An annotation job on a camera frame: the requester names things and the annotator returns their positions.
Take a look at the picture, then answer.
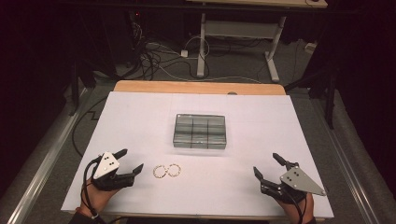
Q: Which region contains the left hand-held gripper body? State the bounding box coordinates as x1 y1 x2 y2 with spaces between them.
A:
92 151 136 192

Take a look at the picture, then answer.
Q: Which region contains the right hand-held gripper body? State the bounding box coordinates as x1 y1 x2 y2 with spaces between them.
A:
261 161 327 205

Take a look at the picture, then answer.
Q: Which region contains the small gold beaded hoop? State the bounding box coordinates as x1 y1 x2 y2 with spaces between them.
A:
152 164 169 180
166 163 182 178

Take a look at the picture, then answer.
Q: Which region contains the clear plastic compartment box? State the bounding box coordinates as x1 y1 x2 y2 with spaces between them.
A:
172 113 228 150

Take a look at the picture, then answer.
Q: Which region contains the person's right hand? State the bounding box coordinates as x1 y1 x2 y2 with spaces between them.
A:
276 191 316 224

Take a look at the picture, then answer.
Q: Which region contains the person's left hand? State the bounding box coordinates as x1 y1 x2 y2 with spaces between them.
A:
78 178 121 217

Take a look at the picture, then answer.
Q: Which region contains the white table mat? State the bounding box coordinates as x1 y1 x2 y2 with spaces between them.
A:
61 91 335 219

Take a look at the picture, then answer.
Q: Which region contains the black metal stand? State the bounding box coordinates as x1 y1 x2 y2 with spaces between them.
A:
283 59 341 131
68 52 98 117

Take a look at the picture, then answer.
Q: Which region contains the wooden table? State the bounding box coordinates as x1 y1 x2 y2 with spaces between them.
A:
66 79 327 222

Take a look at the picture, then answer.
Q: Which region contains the white-framed desk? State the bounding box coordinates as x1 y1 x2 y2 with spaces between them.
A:
186 0 329 84

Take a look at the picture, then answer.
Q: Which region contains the right hand-held gripper cable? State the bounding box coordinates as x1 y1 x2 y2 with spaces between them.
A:
287 186 308 224

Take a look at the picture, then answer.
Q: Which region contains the hand-held gripper cable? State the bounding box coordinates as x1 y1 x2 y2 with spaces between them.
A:
287 186 308 224
80 155 105 219

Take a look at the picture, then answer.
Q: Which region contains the left hand-held gripper cable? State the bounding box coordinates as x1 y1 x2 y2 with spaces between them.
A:
80 155 105 219

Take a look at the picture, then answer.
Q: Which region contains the black floor cable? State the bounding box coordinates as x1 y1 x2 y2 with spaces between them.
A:
71 95 109 159

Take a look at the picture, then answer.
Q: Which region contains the red wrist bracelet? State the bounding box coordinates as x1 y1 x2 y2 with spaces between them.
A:
75 206 100 219

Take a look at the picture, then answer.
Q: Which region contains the aluminium floor rail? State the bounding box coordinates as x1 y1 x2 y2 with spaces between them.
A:
310 92 382 224
5 87 92 224

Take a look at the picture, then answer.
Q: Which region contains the bundle of black floor cables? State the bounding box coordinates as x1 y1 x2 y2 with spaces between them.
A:
127 18 216 82

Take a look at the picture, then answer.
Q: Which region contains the long white floor cable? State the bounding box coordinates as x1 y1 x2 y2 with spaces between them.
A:
146 35 263 85

